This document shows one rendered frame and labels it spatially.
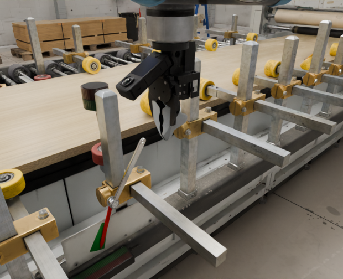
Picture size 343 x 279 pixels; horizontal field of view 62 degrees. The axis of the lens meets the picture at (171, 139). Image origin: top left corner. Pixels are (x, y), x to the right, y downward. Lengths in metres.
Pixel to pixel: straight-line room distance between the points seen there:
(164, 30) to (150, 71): 0.07
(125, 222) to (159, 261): 0.69
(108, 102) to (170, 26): 0.20
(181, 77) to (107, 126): 0.19
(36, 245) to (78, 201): 0.35
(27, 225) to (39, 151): 0.25
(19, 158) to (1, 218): 0.25
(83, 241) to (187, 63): 0.47
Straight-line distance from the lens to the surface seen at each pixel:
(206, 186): 0.99
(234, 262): 1.69
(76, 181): 0.92
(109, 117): 0.62
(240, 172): 1.08
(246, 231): 1.86
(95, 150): 0.79
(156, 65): 0.55
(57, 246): 0.96
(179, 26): 0.54
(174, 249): 1.50
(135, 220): 0.80
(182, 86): 0.60
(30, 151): 0.86
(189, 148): 0.82
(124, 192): 0.72
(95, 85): 0.65
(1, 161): 0.85
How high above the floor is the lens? 1.29
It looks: 28 degrees down
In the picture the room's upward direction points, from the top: straight up
